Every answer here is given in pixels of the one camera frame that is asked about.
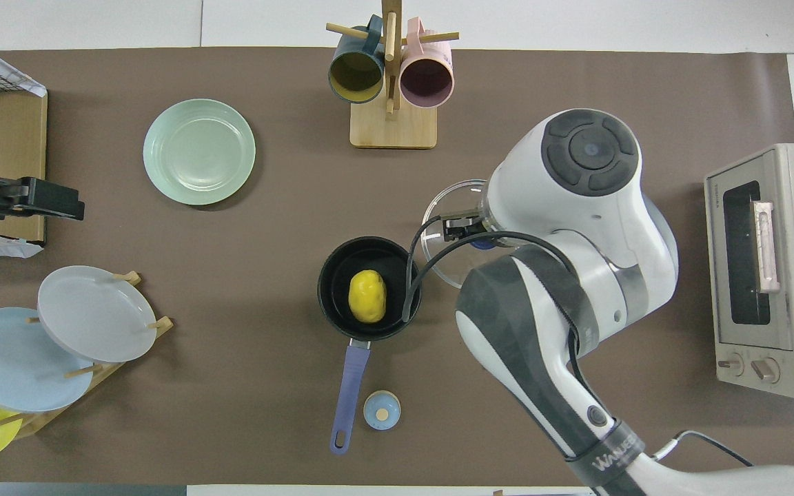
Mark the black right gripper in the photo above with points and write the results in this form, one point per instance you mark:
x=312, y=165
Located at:
x=462, y=226

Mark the glass lid blue knob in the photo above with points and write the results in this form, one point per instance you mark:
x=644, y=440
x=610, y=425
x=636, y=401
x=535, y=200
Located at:
x=449, y=200

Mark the yellow potato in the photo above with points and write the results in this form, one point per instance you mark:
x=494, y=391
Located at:
x=367, y=296

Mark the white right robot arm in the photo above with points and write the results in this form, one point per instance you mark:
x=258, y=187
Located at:
x=576, y=207

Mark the grey plate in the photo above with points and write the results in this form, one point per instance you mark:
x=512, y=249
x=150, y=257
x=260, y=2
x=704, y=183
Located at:
x=94, y=313

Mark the light green plate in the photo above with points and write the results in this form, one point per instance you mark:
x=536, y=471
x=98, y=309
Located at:
x=197, y=151

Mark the light blue plate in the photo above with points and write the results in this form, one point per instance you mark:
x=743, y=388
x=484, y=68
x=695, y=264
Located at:
x=11, y=365

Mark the wooden plate rack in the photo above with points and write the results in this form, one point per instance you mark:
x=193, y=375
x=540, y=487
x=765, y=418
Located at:
x=45, y=417

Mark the wooden shelf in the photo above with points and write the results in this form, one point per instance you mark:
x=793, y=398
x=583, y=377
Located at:
x=11, y=138

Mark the wooden mug tree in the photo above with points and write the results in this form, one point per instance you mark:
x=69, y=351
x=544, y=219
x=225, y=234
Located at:
x=393, y=131

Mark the pink mug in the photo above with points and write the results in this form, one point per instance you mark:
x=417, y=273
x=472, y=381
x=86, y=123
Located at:
x=426, y=81

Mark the dark blue mug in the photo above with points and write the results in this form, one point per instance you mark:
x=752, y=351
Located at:
x=355, y=72

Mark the small blue round shaker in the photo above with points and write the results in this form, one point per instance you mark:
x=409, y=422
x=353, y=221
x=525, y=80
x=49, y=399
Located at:
x=382, y=410

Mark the brown table mat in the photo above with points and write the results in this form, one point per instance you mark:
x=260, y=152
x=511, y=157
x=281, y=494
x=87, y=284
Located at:
x=231, y=344

